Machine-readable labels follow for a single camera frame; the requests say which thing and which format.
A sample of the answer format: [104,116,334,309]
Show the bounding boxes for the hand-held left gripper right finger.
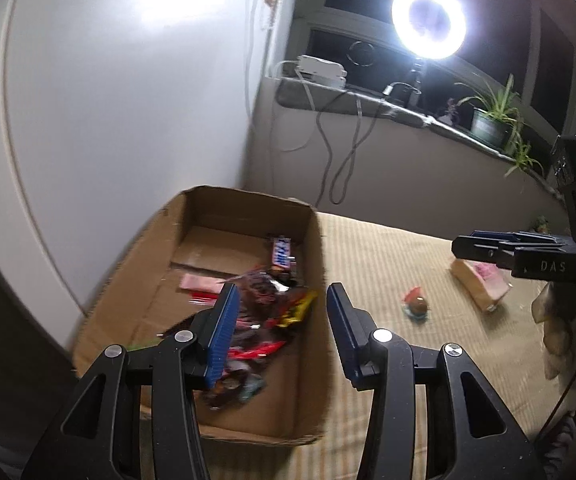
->
[327,282,548,480]

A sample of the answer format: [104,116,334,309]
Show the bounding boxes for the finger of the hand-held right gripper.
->
[451,236,518,263]
[470,230,566,247]

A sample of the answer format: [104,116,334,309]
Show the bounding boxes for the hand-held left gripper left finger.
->
[18,282,243,480]

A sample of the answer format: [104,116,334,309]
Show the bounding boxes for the red candy wrapper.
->
[225,337,289,361]

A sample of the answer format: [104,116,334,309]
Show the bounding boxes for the yellow candy packet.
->
[273,290,317,328]

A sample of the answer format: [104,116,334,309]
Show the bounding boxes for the pink snack packet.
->
[179,272,223,293]

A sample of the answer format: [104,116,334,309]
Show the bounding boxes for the dark candy packet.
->
[203,372,249,408]

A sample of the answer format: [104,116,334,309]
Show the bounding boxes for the cardboard box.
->
[70,185,333,446]

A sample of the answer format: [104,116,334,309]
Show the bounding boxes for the brown chocolate bar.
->
[269,234,299,281]

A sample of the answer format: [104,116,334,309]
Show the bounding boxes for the beige packet with pink label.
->
[449,257,512,313]

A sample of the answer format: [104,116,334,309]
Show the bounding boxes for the round chocolate candy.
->
[402,287,429,321]

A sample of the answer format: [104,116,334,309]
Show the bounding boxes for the striped beige blanket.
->
[138,212,576,480]

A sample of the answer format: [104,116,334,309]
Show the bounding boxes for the beige plush cloth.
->
[532,282,576,381]

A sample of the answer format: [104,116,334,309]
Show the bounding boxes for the potted spider plant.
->
[455,74,543,177]

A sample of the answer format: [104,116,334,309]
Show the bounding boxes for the small purple plant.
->
[440,97,461,126]

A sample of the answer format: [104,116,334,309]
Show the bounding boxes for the black device on sill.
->
[383,81,421,108]

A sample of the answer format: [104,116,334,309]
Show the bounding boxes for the grey striped cloth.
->
[538,415,576,480]

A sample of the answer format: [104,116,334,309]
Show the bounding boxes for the grey window sill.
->
[275,77,568,216]

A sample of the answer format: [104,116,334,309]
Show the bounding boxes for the white power adapter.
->
[295,55,347,86]

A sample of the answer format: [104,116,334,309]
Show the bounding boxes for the grey looped cable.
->
[330,100,386,206]

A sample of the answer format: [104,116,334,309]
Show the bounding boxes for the ring light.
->
[390,0,468,61]

